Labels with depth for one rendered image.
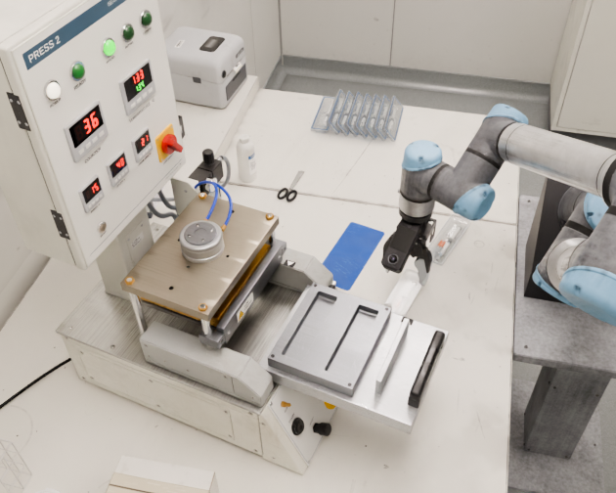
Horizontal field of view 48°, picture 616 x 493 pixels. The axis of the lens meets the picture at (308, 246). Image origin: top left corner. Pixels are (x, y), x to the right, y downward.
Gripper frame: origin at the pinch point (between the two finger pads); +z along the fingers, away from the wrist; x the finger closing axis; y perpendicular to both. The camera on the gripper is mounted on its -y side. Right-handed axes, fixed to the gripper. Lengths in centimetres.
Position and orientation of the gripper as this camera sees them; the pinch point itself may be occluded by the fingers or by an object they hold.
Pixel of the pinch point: (404, 278)
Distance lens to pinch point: 159.8
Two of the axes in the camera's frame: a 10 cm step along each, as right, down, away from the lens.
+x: -8.8, -3.3, 3.5
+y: 4.8, -6.2, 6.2
